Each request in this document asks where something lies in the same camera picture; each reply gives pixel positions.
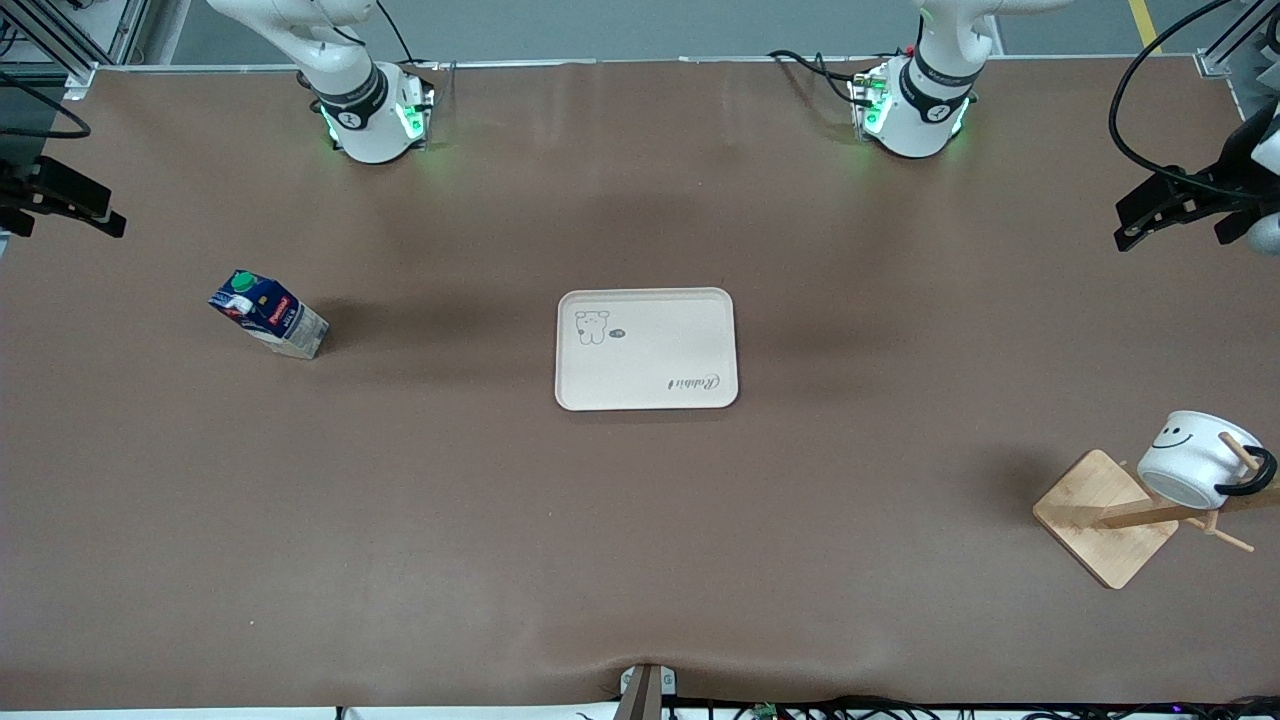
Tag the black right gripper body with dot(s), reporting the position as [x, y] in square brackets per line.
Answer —
[12, 187]

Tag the wooden cup rack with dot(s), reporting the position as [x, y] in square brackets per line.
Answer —
[1100, 520]

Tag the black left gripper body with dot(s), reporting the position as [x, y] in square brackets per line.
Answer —
[1226, 183]

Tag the brown table cover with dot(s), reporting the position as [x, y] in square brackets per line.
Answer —
[400, 500]

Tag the cream plastic tray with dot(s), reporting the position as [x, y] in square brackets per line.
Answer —
[650, 360]

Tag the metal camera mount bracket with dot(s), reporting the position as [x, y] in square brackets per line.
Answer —
[645, 690]

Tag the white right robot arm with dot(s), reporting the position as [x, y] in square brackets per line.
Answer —
[365, 130]

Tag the aluminium frame profile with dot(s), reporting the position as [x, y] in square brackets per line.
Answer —
[1235, 45]
[60, 40]

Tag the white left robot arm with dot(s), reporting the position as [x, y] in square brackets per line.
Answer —
[915, 120]

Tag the blue white milk carton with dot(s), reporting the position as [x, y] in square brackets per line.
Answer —
[280, 325]

